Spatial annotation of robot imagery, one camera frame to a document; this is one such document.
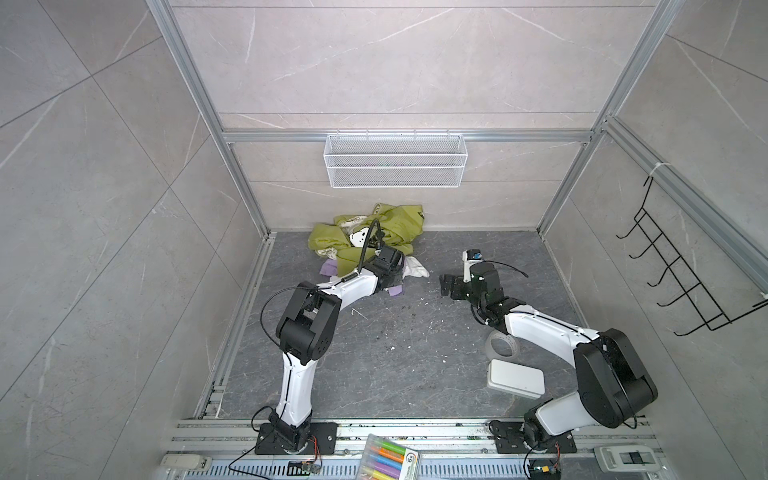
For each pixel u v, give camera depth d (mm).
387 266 780
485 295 683
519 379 786
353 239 1009
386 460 699
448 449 729
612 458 680
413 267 1064
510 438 730
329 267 1064
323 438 730
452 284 799
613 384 435
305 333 537
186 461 672
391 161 1009
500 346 901
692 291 635
